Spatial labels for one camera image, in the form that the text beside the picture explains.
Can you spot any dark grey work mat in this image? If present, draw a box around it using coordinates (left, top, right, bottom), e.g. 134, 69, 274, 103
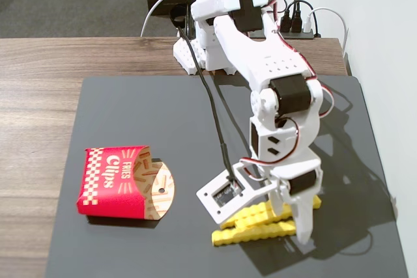
45, 75, 409, 278

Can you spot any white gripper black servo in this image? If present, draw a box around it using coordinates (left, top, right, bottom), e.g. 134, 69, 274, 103
240, 146, 324, 245

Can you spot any white plug with cable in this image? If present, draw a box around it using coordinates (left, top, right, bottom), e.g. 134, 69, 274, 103
304, 7, 349, 55

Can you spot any red fries clips box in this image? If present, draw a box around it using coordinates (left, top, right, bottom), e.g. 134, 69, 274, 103
76, 145, 176, 221

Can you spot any black velcro strap loop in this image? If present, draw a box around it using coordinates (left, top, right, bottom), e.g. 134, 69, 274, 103
169, 5, 187, 29

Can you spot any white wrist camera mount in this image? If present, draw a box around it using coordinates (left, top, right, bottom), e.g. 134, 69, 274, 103
195, 160, 278, 226

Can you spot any black plug with cable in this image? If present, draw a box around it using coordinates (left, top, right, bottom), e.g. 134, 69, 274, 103
291, 0, 315, 33
280, 0, 301, 34

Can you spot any black camera cable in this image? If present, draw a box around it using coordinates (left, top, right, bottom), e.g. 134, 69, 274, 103
175, 24, 238, 191

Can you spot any white usb cable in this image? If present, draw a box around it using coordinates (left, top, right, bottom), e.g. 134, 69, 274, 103
140, 0, 198, 38

